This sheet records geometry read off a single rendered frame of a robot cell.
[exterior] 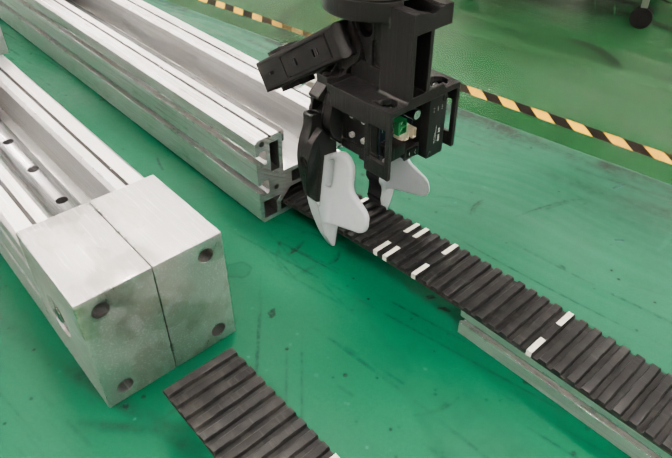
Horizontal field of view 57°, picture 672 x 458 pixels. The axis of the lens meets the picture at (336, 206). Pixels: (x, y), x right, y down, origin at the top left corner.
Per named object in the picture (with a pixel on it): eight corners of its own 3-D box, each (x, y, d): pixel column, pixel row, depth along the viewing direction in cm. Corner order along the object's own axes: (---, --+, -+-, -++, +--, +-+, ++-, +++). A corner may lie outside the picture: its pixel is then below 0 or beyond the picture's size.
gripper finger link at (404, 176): (418, 241, 53) (409, 160, 46) (369, 210, 56) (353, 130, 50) (442, 220, 54) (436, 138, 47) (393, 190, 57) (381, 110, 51)
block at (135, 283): (262, 314, 47) (252, 216, 42) (109, 409, 41) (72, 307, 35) (199, 256, 53) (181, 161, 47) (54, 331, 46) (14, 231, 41)
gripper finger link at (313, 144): (303, 206, 47) (320, 96, 43) (290, 197, 48) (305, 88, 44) (347, 193, 50) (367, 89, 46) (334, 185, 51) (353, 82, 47)
